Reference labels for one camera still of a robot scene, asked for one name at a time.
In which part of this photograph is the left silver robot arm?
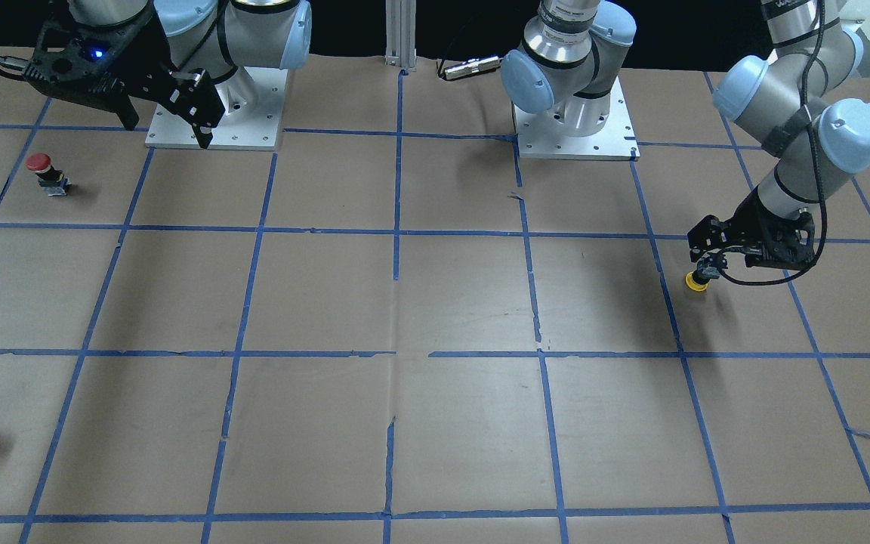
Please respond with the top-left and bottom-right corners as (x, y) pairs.
(501, 1), (870, 290)

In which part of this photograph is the brown paper table cover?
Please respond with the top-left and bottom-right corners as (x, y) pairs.
(0, 57), (870, 543)

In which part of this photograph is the aluminium frame post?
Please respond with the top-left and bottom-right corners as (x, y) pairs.
(384, 0), (417, 72)

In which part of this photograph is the yellow push button switch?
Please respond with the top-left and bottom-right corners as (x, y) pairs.
(684, 254), (727, 292)

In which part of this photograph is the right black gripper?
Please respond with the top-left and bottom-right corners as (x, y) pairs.
(23, 15), (227, 149)

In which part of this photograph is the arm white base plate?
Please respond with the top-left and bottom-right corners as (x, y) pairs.
(145, 66), (288, 152)
(512, 78), (641, 161)

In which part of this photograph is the red push button switch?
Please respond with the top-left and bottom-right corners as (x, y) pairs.
(25, 153), (70, 196)

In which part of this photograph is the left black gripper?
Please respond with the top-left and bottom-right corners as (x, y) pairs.
(688, 199), (816, 270)

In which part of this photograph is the silver cable connector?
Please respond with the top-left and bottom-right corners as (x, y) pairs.
(439, 55), (503, 82)

